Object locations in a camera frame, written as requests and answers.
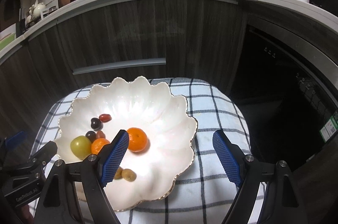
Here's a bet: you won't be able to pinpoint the brown longan fruit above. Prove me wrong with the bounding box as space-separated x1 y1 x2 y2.
113 166 123 180
121 168 137 182

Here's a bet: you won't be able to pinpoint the orange mandarin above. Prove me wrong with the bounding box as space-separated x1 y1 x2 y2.
91 138 110 155
127 127 148 152

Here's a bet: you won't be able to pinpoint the red grape tomato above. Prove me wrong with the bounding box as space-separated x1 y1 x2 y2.
99 114 112 123
96 130 106 139

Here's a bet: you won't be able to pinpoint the green round apple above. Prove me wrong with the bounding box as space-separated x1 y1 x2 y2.
70 135 92 160

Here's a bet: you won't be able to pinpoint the dark purple grape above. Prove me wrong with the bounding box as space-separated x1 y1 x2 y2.
90 118 103 131
85 130 96 143

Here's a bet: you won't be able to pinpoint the person left hand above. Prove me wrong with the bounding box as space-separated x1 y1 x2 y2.
19 205 34 224

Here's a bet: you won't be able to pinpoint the white blue checkered cloth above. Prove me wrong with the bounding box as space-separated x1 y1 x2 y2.
32 76 250 223

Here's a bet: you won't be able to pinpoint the white scalloped ceramic bowl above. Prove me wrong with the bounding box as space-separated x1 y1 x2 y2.
56 76 198 211

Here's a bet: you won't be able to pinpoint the built-in black dishwasher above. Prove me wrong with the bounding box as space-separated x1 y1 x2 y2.
230 26 337 170

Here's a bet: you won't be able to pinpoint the green dish tray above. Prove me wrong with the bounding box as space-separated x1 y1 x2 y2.
0 33 16 50

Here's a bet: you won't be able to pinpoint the white teapot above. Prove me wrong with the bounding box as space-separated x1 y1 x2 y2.
29 3 46 19

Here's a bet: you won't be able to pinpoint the dark wood base cabinets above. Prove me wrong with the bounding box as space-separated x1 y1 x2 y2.
0 0 338 224

